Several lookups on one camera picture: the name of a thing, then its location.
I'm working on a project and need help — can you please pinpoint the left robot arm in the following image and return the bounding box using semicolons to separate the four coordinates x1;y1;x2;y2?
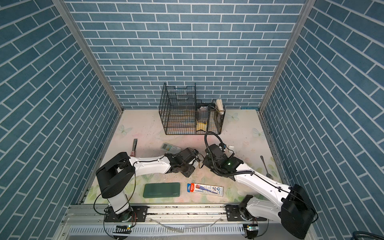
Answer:
96;148;199;215

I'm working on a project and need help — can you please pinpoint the white block in basket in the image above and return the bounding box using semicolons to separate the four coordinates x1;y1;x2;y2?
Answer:
216;99;225;115

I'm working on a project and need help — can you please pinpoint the pink handled scraper tool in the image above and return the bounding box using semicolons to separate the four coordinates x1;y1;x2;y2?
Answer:
130;139;138;157

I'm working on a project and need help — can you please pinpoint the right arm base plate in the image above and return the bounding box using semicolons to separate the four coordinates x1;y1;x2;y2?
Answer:
224;205;267;222

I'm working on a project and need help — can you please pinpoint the black wire mesh basket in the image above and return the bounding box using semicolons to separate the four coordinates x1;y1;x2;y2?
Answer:
159;84;226;135

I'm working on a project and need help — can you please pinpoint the aluminium front rail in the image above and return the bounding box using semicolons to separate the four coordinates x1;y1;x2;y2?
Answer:
61;203;313;226

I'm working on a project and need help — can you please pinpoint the black corrugated cable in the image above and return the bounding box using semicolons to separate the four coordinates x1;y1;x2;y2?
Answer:
203;131;256;178

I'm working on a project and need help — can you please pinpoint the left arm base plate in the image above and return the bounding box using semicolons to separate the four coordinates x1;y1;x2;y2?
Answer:
105;206;148;224

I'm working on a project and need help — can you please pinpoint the grey remote with teal buttons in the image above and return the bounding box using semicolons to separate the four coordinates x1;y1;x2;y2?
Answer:
161;143;182;154

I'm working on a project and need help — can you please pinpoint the toothpaste box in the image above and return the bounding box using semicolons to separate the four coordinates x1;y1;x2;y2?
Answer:
187;183;224;197

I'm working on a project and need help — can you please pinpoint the dark green rectangular case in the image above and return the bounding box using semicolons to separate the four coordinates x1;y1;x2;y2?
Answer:
143;183;181;199

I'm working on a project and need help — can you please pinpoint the yellow item in basket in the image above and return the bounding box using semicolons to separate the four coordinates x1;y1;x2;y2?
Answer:
196;120;208;133

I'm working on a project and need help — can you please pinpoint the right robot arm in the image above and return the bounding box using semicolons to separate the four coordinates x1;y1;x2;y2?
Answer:
204;144;317;240

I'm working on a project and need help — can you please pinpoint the metal spoon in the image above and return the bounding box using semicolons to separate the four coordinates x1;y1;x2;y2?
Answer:
260;156;274;180

